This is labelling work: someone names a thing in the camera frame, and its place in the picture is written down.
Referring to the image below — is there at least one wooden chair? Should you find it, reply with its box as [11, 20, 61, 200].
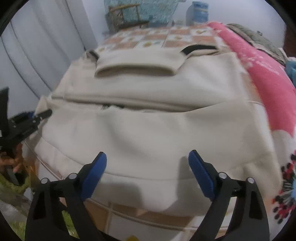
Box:
[108, 4, 149, 32]

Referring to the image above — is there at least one teal patterned wall cloth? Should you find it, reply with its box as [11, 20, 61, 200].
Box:
[104, 0, 182, 26]

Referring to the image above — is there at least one beige fleece jacket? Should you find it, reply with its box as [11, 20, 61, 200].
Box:
[29, 48, 281, 216]

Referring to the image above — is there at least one pink floral blanket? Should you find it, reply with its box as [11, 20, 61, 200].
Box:
[207, 22, 295, 138]

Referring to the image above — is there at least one blue patterned garment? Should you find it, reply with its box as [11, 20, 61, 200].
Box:
[285, 60, 296, 87]

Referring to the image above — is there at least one person's left hand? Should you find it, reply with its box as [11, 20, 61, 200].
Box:
[1, 144, 23, 174]

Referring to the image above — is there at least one blue water dispenser bottle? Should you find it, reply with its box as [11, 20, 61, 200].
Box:
[186, 1, 209, 26]

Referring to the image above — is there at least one grey folded blanket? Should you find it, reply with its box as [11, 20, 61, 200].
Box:
[226, 23, 286, 66]

